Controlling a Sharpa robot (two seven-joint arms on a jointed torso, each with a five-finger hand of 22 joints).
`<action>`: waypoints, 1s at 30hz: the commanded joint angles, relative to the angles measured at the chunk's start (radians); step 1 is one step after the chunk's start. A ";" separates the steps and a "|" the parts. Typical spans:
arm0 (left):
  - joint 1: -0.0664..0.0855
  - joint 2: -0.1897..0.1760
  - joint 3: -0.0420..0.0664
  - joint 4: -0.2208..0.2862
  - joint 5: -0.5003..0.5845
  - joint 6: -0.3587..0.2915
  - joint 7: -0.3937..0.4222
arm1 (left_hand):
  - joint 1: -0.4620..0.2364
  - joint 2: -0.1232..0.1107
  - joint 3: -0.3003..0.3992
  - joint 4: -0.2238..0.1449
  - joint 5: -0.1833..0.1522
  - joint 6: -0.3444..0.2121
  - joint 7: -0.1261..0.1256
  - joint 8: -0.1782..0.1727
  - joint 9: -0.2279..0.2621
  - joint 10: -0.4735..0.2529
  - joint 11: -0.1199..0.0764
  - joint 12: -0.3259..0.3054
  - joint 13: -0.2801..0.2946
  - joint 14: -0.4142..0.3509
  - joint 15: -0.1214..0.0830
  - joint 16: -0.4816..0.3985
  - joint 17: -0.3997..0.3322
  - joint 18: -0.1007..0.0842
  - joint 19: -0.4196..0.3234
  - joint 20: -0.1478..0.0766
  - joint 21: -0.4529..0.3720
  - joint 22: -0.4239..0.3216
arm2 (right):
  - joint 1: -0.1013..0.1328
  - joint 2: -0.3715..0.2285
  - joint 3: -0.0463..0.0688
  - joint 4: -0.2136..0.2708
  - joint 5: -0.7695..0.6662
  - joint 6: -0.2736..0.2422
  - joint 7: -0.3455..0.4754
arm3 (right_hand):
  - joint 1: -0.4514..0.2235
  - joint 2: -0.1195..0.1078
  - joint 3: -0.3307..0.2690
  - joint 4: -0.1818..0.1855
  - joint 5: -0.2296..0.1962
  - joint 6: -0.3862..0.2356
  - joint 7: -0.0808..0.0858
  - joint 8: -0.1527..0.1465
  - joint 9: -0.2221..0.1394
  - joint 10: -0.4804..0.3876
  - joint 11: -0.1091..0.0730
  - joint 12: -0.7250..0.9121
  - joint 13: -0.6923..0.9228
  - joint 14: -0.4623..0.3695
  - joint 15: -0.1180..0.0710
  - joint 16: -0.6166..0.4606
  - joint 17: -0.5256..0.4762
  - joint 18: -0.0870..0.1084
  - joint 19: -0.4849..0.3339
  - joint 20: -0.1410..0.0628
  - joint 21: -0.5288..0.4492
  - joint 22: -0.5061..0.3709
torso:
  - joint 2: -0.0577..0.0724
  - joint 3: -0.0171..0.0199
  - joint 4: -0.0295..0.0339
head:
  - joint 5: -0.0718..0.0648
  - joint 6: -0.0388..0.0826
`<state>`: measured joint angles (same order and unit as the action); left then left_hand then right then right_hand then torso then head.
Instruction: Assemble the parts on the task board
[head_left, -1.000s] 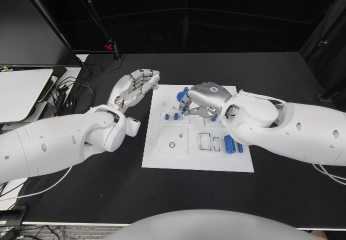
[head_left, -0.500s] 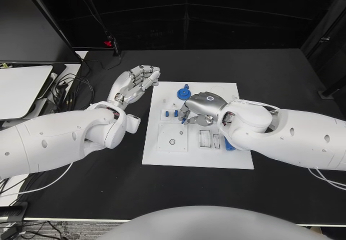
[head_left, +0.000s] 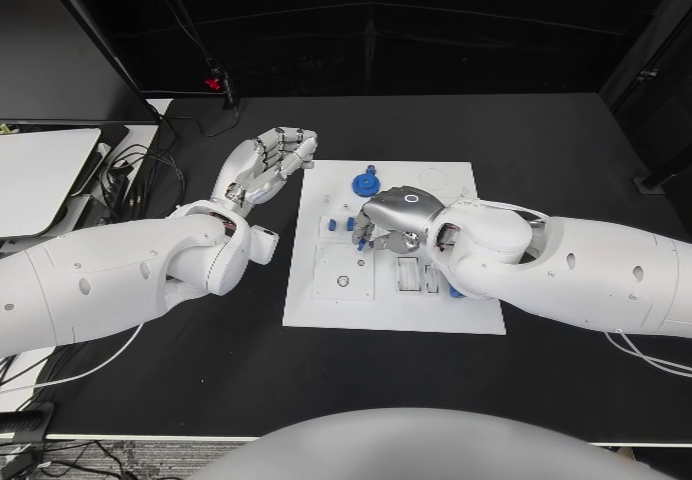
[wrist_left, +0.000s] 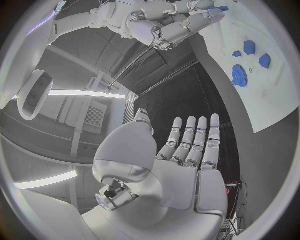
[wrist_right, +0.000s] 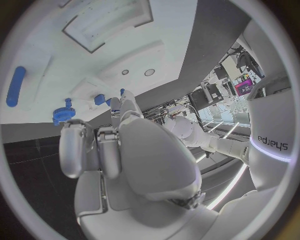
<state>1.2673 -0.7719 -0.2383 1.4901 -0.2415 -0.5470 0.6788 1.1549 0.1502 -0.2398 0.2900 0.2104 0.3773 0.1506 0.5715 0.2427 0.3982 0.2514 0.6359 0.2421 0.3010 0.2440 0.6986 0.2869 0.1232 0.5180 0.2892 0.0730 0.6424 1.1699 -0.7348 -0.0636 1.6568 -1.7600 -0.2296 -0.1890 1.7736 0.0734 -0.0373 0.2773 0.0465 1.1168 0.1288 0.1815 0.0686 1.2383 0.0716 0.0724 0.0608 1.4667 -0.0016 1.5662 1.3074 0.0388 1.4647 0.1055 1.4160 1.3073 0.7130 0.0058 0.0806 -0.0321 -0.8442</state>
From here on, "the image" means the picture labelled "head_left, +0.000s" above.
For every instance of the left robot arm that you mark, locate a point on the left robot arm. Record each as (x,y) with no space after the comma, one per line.
(108,270)

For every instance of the blue gear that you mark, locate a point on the blue gear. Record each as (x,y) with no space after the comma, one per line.
(364,185)

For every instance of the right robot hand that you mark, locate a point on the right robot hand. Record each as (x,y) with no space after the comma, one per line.
(399,212)

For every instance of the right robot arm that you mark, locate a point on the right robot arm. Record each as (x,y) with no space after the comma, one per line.
(572,270)

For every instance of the blue peg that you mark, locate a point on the blue peg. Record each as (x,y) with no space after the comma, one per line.
(360,244)
(370,169)

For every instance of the blue plug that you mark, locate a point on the blue plug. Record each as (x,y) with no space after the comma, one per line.
(455,293)

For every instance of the black monitor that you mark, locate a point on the black monitor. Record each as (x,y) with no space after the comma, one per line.
(108,56)

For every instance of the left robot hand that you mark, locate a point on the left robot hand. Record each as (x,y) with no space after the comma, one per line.
(259,168)

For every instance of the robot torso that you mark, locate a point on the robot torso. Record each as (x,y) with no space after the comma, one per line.
(421,446)

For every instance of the white task board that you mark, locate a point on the white task board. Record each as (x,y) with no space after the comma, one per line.
(334,307)

